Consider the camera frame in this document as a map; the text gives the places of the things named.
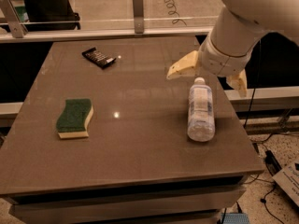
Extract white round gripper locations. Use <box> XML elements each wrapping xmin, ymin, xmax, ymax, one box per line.
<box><xmin>166</xmin><ymin>31</ymin><xmax>252</xmax><ymax>98</ymax></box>

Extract clear blue-label plastic bottle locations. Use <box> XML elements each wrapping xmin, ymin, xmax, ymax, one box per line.
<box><xmin>187</xmin><ymin>77</ymin><xmax>215</xmax><ymax>142</ymax></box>

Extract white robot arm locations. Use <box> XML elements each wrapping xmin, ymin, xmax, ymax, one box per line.
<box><xmin>166</xmin><ymin>0</ymin><xmax>299</xmax><ymax>97</ymax></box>

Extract black power adapter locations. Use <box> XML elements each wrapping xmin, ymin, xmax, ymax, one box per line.
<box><xmin>264</xmin><ymin>150</ymin><xmax>281</xmax><ymax>175</ymax></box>

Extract black snack wrapper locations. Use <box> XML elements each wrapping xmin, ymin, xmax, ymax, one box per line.
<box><xmin>82</xmin><ymin>48</ymin><xmax>116</xmax><ymax>69</ymax></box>

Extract grey cabinet drawers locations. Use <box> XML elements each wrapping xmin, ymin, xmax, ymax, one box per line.
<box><xmin>9</xmin><ymin>184</ymin><xmax>246</xmax><ymax>224</ymax></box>

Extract white printed sign board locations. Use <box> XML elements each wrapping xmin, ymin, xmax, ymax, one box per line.
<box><xmin>273</xmin><ymin>159</ymin><xmax>299</xmax><ymax>206</ymax></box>

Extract blue foot pedal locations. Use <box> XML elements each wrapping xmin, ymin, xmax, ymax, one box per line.
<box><xmin>221</xmin><ymin>213</ymin><xmax>250</xmax><ymax>224</ymax></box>

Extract green yellow sponge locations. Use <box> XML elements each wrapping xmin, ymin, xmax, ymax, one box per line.
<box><xmin>56</xmin><ymin>99</ymin><xmax>93</xmax><ymax>139</ymax></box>

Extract coiled black cable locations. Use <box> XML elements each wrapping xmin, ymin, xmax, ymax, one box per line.
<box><xmin>156</xmin><ymin>0</ymin><xmax>188</xmax><ymax>27</ymax></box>

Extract centre metal glass bracket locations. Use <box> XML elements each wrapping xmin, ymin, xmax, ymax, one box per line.
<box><xmin>133</xmin><ymin>0</ymin><xmax>144</xmax><ymax>34</ymax></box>

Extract metal glass bracket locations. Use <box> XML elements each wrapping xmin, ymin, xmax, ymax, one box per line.
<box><xmin>0</xmin><ymin>0</ymin><xmax>27</xmax><ymax>38</ymax></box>
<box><xmin>133</xmin><ymin>0</ymin><xmax>144</xmax><ymax>34</ymax></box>

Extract black floor cable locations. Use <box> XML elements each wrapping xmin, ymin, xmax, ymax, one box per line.
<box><xmin>242</xmin><ymin>171</ymin><xmax>286</xmax><ymax>224</ymax></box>

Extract left metal glass bracket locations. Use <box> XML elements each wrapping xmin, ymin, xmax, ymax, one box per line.
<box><xmin>0</xmin><ymin>0</ymin><xmax>27</xmax><ymax>38</ymax></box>

